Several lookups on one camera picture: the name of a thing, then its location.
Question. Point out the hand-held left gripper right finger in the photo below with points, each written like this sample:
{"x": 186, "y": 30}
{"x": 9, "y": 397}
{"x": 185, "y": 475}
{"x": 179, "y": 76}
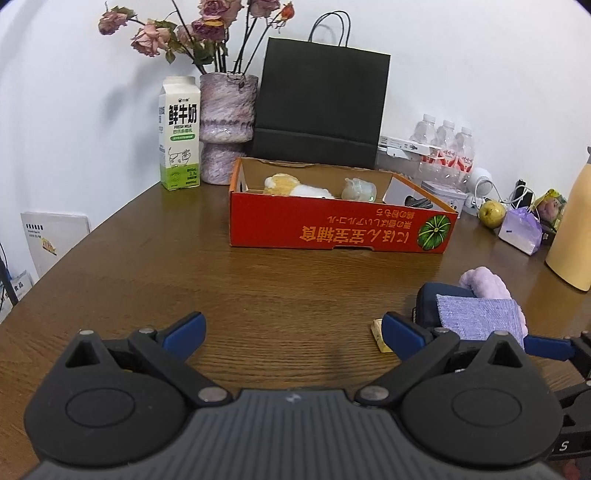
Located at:
{"x": 404, "y": 334}

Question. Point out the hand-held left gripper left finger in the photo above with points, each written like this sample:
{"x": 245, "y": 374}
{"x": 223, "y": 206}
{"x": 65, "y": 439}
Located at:
{"x": 184, "y": 334}

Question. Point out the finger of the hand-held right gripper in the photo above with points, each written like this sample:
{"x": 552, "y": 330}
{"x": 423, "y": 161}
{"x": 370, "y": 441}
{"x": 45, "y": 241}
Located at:
{"x": 549, "y": 347}
{"x": 575, "y": 394}

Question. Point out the dark blue pouch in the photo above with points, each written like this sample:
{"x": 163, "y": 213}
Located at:
{"x": 427, "y": 300}

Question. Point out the purple textured cloth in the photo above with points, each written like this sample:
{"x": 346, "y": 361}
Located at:
{"x": 475, "y": 314}

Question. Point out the orange cardboard box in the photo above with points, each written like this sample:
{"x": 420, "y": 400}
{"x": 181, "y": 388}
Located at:
{"x": 323, "y": 226}

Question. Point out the white box black print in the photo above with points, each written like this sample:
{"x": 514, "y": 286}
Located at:
{"x": 401, "y": 191}

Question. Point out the clear plastic item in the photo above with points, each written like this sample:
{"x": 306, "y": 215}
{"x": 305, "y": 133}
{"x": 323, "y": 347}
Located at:
{"x": 358, "y": 189}

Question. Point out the yellow white plush toy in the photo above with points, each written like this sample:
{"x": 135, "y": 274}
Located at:
{"x": 281, "y": 184}

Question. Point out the purple fluffy item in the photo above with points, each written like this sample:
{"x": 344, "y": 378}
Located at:
{"x": 489, "y": 281}

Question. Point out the yellow thermos bottle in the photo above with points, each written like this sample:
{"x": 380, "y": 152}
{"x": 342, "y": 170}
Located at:
{"x": 572, "y": 230}

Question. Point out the small purple bag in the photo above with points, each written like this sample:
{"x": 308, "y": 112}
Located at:
{"x": 521, "y": 230}

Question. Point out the colourful small packet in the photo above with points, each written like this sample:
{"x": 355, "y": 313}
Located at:
{"x": 550, "y": 205}

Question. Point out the printed tin box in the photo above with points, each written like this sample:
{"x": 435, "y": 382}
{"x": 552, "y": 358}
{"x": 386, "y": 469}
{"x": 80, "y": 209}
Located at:
{"x": 443, "y": 196}

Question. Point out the yellow-green apple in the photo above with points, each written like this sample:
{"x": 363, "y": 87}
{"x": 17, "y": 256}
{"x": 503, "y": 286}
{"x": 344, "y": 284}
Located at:
{"x": 492, "y": 213}

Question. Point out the white panel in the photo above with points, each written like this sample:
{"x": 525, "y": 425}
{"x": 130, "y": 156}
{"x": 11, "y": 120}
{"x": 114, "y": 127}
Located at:
{"x": 55, "y": 240}

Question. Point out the black charger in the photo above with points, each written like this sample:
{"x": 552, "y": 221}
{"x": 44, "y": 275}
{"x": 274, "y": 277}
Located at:
{"x": 521, "y": 189}

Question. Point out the grey pet food bag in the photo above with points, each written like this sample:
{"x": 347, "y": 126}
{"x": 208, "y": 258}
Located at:
{"x": 21, "y": 284}

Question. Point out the white round device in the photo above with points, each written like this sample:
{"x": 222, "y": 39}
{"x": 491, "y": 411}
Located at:
{"x": 480, "y": 181}

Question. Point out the black tripod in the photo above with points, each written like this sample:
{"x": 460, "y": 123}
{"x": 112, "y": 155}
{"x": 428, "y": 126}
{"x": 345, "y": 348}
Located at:
{"x": 7, "y": 277}

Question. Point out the plastic water bottle red label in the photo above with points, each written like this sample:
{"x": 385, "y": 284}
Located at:
{"x": 422, "y": 136}
{"x": 445, "y": 141}
{"x": 463, "y": 147}

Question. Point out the white green milk carton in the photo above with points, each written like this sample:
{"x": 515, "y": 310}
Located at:
{"x": 180, "y": 138}

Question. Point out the purple mottled ceramic vase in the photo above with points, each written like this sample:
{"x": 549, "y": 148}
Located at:
{"x": 226, "y": 115}

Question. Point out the black paper bag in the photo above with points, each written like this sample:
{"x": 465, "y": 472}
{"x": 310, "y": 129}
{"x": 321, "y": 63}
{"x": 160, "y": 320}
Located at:
{"x": 318, "y": 92}

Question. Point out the bunch of dried roses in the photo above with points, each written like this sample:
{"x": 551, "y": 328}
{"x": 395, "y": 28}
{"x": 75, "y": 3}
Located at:
{"x": 152, "y": 39}

